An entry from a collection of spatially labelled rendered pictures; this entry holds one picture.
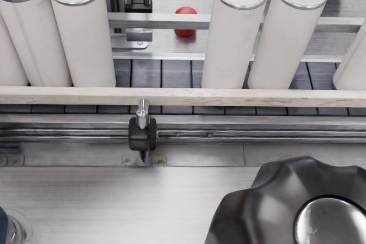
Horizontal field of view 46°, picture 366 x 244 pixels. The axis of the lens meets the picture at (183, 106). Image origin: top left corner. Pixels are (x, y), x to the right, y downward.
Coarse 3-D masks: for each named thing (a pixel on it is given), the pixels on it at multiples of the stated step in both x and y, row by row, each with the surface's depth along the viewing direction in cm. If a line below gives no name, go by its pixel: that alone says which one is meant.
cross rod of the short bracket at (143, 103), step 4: (140, 100) 49; (144, 100) 49; (148, 100) 50; (140, 104) 49; (144, 104) 49; (148, 104) 49; (140, 108) 49; (144, 108) 49; (148, 108) 49; (148, 112) 49; (148, 116) 48
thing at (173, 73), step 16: (128, 64) 56; (144, 64) 56; (160, 64) 56; (176, 64) 56; (192, 64) 56; (304, 64) 57; (320, 64) 57; (336, 64) 58; (128, 80) 54; (144, 80) 55; (160, 80) 55; (176, 80) 55; (192, 80) 55; (304, 80) 56; (320, 80) 56; (0, 112) 51; (16, 112) 51; (32, 112) 51; (48, 112) 51; (64, 112) 52; (80, 112) 52; (96, 112) 52; (112, 112) 52; (128, 112) 52; (160, 112) 52; (176, 112) 52; (192, 112) 53; (208, 112) 52; (224, 112) 53; (240, 112) 53; (256, 112) 53; (272, 112) 53; (288, 112) 53; (304, 112) 53; (320, 112) 53; (336, 112) 53; (352, 112) 53
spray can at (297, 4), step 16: (272, 0) 43; (288, 0) 40; (304, 0) 40; (320, 0) 40; (272, 16) 43; (288, 16) 42; (304, 16) 41; (272, 32) 45; (288, 32) 43; (304, 32) 43; (272, 48) 46; (288, 48) 45; (304, 48) 46; (256, 64) 50; (272, 64) 48; (288, 64) 47; (256, 80) 52; (272, 80) 50; (288, 80) 50
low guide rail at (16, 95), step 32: (0, 96) 48; (32, 96) 49; (64, 96) 49; (96, 96) 49; (128, 96) 49; (160, 96) 49; (192, 96) 49; (224, 96) 50; (256, 96) 50; (288, 96) 50; (320, 96) 50; (352, 96) 50
